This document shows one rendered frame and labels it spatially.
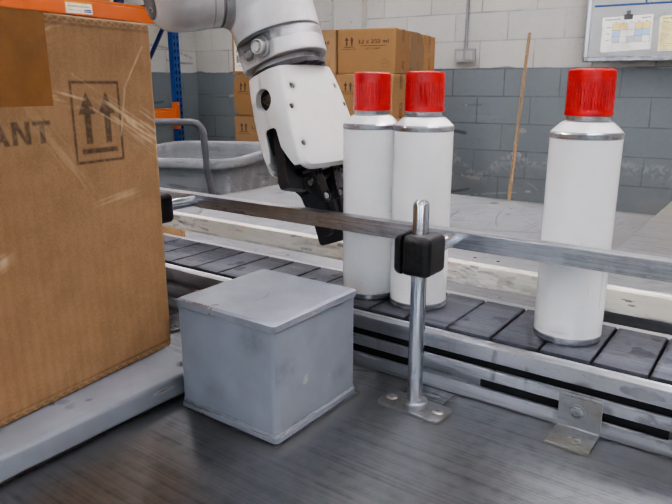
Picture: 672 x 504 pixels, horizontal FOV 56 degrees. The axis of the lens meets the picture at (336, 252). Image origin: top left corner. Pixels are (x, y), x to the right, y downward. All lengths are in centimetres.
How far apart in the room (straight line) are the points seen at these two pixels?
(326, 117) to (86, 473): 37
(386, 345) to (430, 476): 15
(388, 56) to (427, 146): 320
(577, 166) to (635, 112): 435
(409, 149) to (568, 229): 14
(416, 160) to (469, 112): 454
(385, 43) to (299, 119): 316
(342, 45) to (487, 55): 154
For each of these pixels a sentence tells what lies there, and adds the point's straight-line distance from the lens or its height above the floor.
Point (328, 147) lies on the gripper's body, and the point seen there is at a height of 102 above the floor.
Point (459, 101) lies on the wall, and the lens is 509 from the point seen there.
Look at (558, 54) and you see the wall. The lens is 491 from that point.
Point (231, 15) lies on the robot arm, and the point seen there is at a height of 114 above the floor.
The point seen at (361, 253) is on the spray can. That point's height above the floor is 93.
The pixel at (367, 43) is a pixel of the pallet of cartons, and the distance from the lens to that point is 377.
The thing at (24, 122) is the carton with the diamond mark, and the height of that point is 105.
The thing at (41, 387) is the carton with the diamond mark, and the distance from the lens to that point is 50.
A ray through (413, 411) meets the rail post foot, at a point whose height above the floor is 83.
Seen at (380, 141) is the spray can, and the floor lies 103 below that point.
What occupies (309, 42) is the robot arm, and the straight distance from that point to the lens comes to 61.
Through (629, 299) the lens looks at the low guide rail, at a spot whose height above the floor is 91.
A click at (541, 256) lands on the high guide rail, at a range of 48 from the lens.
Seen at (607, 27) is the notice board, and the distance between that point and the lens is 474.
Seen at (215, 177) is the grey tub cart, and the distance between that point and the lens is 254.
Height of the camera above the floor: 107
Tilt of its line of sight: 15 degrees down
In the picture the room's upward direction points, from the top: straight up
